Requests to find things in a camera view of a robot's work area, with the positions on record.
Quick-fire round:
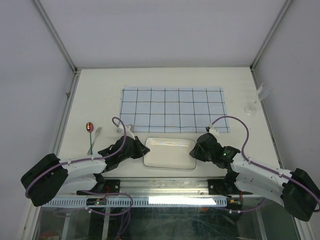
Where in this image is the purple cable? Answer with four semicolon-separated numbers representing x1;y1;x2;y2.
24;116;135;240
208;115;320;214

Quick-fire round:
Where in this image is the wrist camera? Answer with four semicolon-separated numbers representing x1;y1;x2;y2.
205;124;220;137
119;124;135;139

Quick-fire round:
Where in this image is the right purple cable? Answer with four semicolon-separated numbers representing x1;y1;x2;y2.
208;115;320;214

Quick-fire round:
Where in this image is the blue checkered cloth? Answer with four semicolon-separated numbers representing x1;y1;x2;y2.
119;86;231;133

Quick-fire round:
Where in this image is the silver fork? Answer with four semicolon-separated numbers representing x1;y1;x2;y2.
87;126;103;155

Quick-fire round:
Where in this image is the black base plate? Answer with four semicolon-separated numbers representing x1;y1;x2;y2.
101;179;121;194
207;179;227;196

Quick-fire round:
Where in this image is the spoon with blue handle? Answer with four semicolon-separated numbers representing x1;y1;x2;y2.
85;122;94;155

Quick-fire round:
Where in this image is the aluminium frame post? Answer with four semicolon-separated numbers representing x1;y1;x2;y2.
249;0;294;72
32;0;78;73

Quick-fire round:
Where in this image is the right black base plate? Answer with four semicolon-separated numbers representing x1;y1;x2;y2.
207;179;227;196

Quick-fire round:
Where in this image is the white slotted cable duct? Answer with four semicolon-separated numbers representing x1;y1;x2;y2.
43;195;227;208

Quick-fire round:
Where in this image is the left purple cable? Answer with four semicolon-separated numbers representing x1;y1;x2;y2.
24;116;135;240

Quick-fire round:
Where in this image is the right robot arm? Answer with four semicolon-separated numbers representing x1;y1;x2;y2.
189;133;320;222

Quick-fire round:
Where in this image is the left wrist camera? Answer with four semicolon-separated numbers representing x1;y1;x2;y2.
119;124;135;139

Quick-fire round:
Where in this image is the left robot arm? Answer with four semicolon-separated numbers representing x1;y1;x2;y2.
20;136;150;207

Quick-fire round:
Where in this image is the left aluminium frame post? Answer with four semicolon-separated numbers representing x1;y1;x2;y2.
32;0;78;73

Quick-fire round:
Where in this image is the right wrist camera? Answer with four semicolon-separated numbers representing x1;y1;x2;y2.
205;124;220;137

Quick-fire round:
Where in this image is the right aluminium frame post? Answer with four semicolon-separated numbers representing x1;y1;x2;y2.
249;0;294;72

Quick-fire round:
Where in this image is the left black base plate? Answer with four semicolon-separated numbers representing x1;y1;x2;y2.
101;179;121;194

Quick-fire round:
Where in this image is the white rectangular plate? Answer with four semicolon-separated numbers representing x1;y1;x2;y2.
143;137;197;170

